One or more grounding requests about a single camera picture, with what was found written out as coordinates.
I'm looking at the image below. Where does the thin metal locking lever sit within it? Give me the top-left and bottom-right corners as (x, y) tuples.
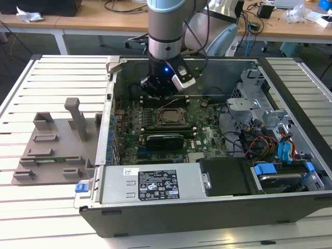
(158, 98), (180, 109)

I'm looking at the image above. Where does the black RAM slot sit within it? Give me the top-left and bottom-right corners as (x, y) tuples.
(141, 95), (189, 102)
(143, 129), (195, 138)
(141, 124), (190, 131)
(141, 100), (189, 108)

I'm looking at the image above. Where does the black office chair base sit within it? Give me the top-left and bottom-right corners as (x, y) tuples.
(125, 35), (150, 56)

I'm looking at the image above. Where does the grey plastic case latch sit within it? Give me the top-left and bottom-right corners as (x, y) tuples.
(105, 56), (122, 76)

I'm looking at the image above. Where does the black graphics card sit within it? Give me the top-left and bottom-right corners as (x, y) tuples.
(145, 133), (185, 151)

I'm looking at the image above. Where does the green motherboard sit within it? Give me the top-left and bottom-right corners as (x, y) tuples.
(114, 94), (230, 166)

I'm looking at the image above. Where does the small silver chipset heatsink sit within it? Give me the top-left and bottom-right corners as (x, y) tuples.
(188, 152), (206, 163)

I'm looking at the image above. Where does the silver metal drive cage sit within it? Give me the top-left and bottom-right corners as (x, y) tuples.
(225, 66), (296, 137)

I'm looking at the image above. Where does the black computer tower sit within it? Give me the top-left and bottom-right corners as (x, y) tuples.
(234, 0), (245, 20)

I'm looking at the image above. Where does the silver power supply unit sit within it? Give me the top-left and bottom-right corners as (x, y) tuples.
(98, 164), (208, 205)

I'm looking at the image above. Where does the black plastic shroud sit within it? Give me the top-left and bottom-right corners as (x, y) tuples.
(197, 157), (257, 197)

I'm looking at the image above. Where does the grey parts rack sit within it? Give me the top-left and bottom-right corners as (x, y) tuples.
(11, 97), (104, 186)

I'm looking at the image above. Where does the green RAM stick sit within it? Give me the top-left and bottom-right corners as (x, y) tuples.
(35, 157), (67, 164)

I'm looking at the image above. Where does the hard disk in blue carrier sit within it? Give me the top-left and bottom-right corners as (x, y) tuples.
(250, 160), (317, 195)

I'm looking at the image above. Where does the teal storage box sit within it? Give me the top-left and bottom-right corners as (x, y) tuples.
(279, 41), (310, 57)

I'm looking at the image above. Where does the black open PC case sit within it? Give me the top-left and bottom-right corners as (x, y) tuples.
(79, 56), (332, 238)

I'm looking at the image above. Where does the large black box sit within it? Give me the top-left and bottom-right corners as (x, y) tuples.
(0, 0), (83, 17)

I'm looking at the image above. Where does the crumpled white paper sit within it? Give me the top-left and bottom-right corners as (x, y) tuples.
(16, 6), (45, 23)

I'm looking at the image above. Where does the grey flat device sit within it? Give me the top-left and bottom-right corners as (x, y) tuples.
(274, 0), (305, 8)

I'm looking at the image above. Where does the clear plastic bag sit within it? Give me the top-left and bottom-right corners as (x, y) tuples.
(282, 4), (324, 24)

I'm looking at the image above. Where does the white cardboard box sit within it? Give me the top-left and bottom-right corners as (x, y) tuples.
(314, 14), (332, 29)

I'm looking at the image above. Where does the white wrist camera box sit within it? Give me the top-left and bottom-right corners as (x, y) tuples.
(171, 64), (196, 91)

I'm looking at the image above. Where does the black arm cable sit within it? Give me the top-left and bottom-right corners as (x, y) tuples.
(181, 0), (210, 76)

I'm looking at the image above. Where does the thin black wire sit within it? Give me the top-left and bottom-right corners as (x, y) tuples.
(216, 102), (247, 156)

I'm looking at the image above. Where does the wooden desk white frame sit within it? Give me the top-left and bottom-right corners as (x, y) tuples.
(0, 0), (332, 57)

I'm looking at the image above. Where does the coloured power wire bundle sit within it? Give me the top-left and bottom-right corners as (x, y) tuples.
(243, 129), (279, 159)

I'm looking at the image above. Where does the blue flat data wire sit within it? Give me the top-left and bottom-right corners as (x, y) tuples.
(276, 131), (294, 163)

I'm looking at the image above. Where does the red flat wire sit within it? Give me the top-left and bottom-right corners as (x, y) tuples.
(289, 136), (298, 163)

